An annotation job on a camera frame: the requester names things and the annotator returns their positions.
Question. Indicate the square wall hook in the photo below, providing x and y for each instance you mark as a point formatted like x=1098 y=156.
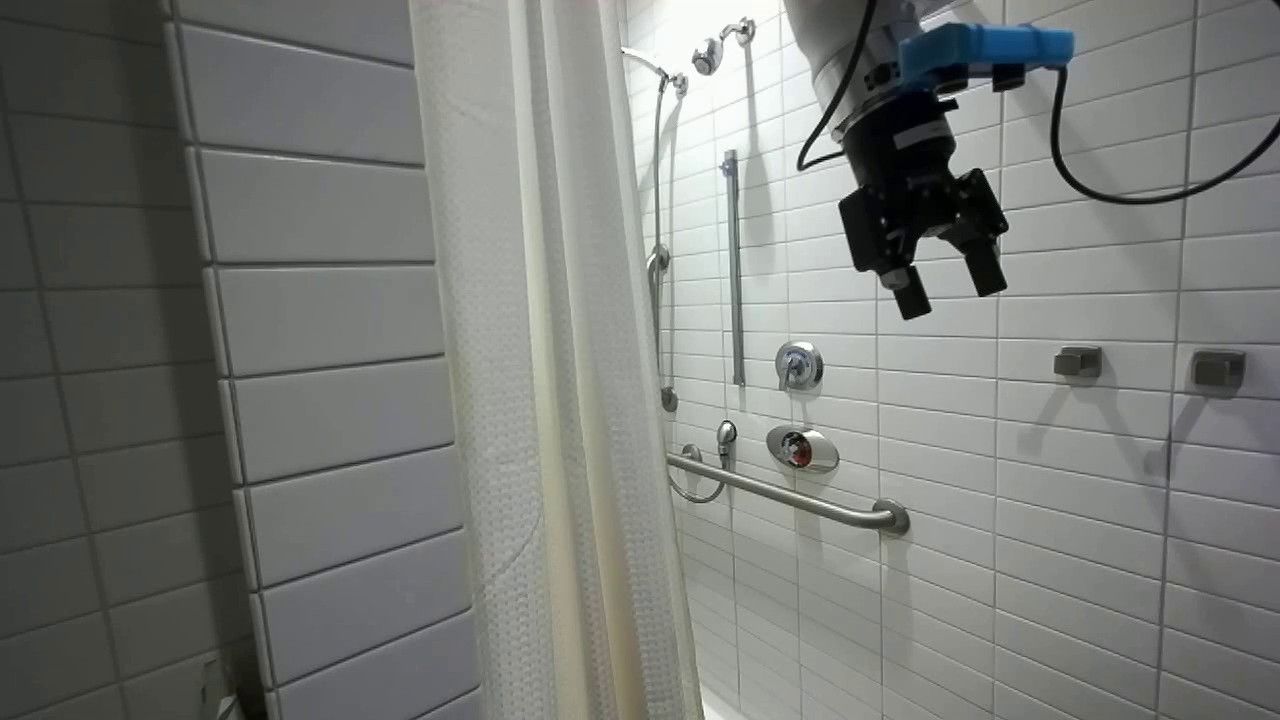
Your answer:
x=1216 y=370
x=1080 y=366

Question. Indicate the right square wall hook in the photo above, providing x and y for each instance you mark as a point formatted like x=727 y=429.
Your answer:
x=1216 y=370

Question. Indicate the horizontal chrome grab bar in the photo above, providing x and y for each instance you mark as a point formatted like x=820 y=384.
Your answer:
x=881 y=518

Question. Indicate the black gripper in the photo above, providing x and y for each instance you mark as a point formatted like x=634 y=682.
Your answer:
x=904 y=190

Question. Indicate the chrome shower head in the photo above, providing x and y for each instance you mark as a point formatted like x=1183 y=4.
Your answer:
x=708 y=54

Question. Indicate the oval chrome temperature valve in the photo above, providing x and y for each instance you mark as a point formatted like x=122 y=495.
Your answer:
x=803 y=451

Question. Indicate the round chrome shower valve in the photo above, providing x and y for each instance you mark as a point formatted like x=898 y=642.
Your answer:
x=798 y=366

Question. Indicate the white shower curtain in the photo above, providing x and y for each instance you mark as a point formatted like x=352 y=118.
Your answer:
x=559 y=409

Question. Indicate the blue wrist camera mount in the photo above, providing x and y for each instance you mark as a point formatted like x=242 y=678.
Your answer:
x=954 y=54

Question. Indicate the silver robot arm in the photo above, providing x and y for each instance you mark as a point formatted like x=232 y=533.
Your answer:
x=850 y=50

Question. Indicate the left square wall hook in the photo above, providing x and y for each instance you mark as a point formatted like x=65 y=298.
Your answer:
x=1080 y=366

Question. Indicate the vertical chrome grab bar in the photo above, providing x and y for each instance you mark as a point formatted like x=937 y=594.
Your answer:
x=731 y=169

